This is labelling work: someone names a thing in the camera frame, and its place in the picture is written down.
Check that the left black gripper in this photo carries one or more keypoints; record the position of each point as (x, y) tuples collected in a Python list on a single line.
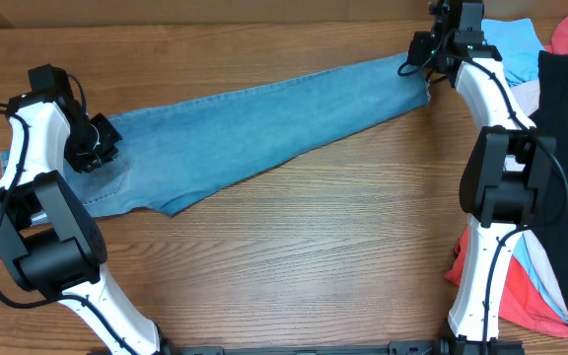
[(110, 137)]

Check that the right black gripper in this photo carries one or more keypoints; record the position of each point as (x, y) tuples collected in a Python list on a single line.
[(418, 44)]

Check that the blue denim jeans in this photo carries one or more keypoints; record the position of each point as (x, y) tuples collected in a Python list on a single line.
[(170, 157)]

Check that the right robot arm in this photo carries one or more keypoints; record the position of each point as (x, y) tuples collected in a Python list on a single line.
[(505, 178)]

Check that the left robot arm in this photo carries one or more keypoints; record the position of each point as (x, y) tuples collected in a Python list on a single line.
[(48, 240)]

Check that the light blue shirt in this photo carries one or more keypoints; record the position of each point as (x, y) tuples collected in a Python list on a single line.
[(519, 46)]

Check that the white cloth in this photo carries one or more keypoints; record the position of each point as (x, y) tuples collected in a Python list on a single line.
[(530, 252)]

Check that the red shirt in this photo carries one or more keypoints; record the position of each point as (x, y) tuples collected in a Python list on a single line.
[(525, 305)]

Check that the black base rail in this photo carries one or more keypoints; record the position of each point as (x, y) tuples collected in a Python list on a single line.
[(409, 347)]

